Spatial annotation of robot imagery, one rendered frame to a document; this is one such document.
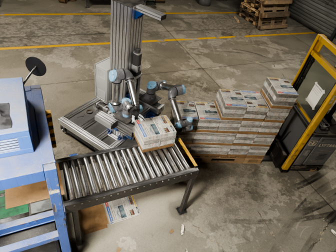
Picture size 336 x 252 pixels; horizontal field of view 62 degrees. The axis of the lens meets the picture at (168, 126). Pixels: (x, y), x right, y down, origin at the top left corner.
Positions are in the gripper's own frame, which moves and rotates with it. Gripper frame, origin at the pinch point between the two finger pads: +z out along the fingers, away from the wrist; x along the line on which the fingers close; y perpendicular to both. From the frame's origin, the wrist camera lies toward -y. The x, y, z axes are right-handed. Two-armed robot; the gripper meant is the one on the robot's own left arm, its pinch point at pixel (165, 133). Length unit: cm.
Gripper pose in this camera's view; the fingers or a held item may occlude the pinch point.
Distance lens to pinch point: 328.5
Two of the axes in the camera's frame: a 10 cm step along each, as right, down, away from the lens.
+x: 4.0, 6.6, -6.4
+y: 1.5, -7.4, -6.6
